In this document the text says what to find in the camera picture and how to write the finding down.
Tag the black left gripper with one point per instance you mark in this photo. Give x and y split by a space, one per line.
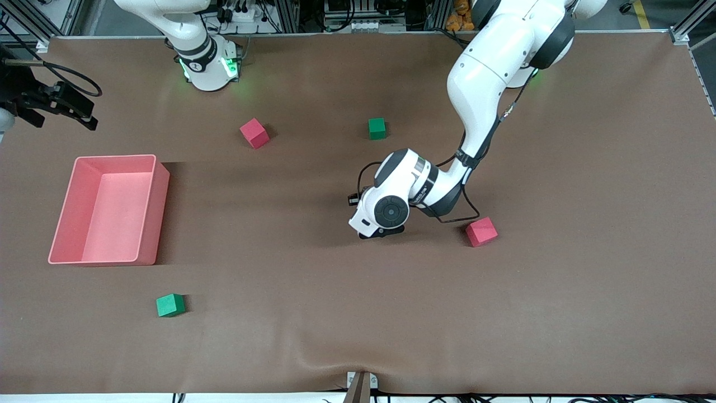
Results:
352 197

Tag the aluminium frame post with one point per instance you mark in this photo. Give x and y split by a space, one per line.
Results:
436 14
288 17

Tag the white power strip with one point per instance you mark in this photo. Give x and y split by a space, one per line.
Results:
243 14

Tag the green foam cube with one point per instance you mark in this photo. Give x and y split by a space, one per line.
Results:
377 129
169 305

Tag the pink foam cube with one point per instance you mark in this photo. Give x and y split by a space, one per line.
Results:
481 232
254 133

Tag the metal bracket with post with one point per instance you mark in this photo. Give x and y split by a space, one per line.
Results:
361 386

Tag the white terminal strip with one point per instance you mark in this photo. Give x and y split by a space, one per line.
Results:
363 26

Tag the orange bagged items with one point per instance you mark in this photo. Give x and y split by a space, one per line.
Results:
458 22

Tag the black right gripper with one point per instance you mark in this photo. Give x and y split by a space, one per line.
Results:
23 94

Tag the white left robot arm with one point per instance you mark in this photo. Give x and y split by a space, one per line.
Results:
486 73

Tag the pink plastic bin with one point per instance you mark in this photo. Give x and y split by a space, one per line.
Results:
112 224

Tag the aluminium frame beam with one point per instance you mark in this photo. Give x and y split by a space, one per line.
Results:
42 45
679 34

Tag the brown table mat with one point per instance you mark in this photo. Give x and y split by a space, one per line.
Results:
279 308

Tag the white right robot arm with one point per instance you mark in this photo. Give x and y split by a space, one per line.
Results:
201 61

